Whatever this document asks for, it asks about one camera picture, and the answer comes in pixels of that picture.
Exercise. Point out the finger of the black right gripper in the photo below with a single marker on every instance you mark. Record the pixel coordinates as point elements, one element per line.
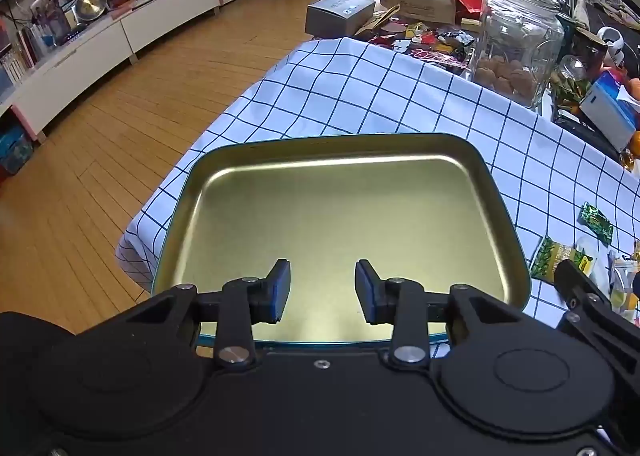
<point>596,334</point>

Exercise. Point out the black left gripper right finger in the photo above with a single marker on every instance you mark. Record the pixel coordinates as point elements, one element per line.
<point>406,306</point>

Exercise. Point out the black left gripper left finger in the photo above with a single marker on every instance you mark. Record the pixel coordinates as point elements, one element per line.
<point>237,307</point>

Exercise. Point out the green pea snack packet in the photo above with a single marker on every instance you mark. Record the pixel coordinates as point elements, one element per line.
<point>549,254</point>

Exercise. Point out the dark green candy wrapper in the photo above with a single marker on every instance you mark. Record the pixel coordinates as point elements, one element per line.
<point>597,222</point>

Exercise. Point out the gold metal tin tray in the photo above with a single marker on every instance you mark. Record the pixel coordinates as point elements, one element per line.
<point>423,207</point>

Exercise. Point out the white blue checked tablecloth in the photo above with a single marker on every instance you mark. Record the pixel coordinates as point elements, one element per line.
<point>345,87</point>

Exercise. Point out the blue white tissue box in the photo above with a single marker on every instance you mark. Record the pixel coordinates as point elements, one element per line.
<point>614,117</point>

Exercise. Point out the large glass cookie jar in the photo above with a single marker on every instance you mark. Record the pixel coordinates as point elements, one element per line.
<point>517,47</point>

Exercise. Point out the white long tv cabinet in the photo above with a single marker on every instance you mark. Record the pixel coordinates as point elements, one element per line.
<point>70,70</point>

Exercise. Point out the grey cardboard box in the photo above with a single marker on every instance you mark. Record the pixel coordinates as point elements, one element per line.
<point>329,19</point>

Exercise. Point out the steel bowl on cabinet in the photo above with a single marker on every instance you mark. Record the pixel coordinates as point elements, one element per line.
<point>87,11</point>

